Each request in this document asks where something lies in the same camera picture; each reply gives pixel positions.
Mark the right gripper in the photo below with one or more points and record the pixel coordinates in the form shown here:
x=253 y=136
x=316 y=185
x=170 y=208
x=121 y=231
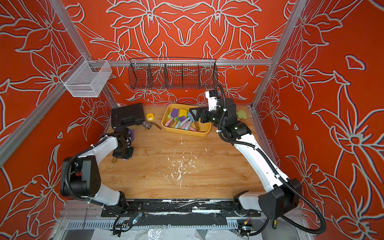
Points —
x=199 y=114

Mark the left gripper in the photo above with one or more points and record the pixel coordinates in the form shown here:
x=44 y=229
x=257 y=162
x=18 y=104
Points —
x=126 y=156

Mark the pale green shovel wooden handle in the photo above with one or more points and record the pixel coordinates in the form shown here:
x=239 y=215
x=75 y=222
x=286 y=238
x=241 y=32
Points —
x=242 y=115

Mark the light blue shovel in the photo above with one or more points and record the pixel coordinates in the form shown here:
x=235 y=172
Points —
x=186 y=123

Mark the purple scoop shovel pink handle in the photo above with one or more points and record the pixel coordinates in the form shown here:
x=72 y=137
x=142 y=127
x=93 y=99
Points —
x=131 y=135

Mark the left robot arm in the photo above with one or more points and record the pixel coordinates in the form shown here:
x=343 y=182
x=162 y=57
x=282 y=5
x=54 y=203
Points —
x=81 y=179

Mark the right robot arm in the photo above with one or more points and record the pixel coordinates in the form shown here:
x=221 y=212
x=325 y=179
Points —
x=282 y=194

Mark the yellow plastic storage box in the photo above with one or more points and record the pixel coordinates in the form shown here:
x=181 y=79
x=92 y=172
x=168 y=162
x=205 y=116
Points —
x=203 y=131

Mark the yellow shovel in box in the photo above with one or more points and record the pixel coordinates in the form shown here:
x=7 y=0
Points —
x=182 y=113

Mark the black plastic tool case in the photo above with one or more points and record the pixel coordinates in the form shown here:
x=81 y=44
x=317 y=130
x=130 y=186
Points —
x=127 y=115

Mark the yellow tape roll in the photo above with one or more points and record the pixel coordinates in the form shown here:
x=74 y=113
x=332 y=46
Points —
x=150 y=116

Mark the purple pointed shovel pink handle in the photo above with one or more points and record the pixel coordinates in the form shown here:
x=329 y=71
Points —
x=172 y=115

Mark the black wire wall basket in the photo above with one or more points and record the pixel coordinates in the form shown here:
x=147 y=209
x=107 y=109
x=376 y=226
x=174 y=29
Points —
x=172 y=74

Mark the white mesh wall basket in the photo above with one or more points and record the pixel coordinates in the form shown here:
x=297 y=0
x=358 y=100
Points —
x=87 y=79

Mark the white cable duct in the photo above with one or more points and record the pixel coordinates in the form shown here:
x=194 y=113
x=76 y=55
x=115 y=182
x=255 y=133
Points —
x=108 y=225

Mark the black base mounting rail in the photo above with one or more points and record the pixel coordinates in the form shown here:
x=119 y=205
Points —
x=223 y=207

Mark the yellow handled screwdriver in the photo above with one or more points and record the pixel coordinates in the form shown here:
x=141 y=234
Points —
x=274 y=225

